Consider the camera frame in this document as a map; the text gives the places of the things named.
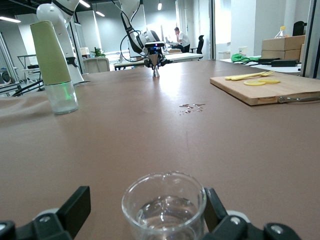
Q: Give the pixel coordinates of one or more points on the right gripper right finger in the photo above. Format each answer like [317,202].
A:
[237,227]

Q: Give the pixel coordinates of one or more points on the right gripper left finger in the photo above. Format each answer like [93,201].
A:
[72,210]

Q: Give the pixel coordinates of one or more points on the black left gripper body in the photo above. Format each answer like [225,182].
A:
[155,51]

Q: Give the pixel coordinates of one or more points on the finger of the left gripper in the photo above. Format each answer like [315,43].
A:
[165,62]
[148,63]

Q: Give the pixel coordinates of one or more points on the steel double jigger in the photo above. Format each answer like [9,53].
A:
[155,65]

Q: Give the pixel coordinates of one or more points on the clear glass measuring cup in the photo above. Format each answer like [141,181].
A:
[163,215]

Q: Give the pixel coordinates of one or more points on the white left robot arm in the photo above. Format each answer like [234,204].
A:
[62,37]

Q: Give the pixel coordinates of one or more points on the white paper cup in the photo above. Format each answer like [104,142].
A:
[243,51]

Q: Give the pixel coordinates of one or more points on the white office table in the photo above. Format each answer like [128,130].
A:
[182,57]

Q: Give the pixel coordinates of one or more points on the person in white shirt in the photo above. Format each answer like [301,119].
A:
[183,37]

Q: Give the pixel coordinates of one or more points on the black office chair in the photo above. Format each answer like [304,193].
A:
[200,45]

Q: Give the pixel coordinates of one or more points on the ceiling strip light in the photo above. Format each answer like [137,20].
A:
[85,3]
[100,14]
[159,6]
[10,19]

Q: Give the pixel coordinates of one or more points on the potted green plant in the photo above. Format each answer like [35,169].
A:
[98,52]

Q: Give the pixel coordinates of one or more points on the beige chair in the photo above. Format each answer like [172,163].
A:
[96,65]

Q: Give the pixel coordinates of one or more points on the scattered metal bits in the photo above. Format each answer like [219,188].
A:
[191,108]

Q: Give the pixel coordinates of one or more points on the green cloth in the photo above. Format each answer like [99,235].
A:
[240,58]

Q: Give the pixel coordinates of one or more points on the brown table cover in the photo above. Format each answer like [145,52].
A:
[125,140]

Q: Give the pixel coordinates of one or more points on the lemon slice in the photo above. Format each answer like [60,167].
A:
[271,81]
[253,83]

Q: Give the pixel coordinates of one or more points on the green sleeved glass bottle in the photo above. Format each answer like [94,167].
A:
[51,62]

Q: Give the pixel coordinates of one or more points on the black power adapter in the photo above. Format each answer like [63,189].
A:
[265,60]
[285,63]

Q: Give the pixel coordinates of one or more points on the yellow plastic fork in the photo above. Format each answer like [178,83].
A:
[267,73]

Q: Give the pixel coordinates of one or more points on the cardboard box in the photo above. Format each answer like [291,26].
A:
[282,43]
[280,54]

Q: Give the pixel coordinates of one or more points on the plastic bottle yellow cap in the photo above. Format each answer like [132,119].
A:
[281,33]

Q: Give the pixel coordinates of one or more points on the white side table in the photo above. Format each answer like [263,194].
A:
[287,70]

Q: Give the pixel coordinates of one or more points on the wooden cutting board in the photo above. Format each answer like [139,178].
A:
[287,90]

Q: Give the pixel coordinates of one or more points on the dark tall chair back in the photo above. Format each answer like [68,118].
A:
[299,28]

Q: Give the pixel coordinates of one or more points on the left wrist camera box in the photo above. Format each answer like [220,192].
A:
[155,45]

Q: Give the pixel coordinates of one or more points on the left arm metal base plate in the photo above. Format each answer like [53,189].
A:
[83,82]

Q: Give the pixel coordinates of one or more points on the vertical camera stand post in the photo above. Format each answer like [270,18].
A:
[311,37]

